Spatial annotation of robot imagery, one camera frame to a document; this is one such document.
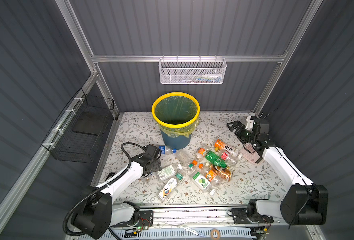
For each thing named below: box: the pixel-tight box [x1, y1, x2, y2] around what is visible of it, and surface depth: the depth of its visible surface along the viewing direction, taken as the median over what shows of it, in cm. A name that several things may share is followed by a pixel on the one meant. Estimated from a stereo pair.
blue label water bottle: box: [159, 145, 177, 155], surface depth 96 cm
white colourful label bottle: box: [157, 178, 178, 202], surface depth 79 cm
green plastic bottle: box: [205, 150, 228, 169], surface depth 93 cm
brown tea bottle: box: [209, 164, 232, 182], surface depth 86 cm
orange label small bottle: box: [196, 147, 207, 160], surface depth 95 cm
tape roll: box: [210, 228, 221, 240], surface depth 71 cm
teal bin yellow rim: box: [151, 92, 201, 150], surface depth 91 cm
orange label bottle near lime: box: [198, 163, 221, 184], surface depth 86 cm
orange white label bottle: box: [214, 139, 243, 159], surface depth 96 cm
